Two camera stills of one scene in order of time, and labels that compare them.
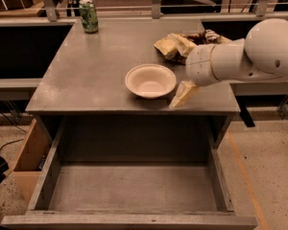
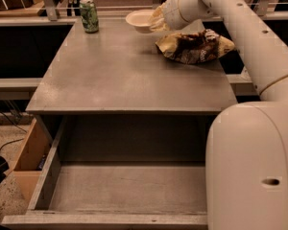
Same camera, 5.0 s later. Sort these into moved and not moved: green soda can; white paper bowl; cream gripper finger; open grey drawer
Moved: white paper bowl; cream gripper finger
Not moved: green soda can; open grey drawer
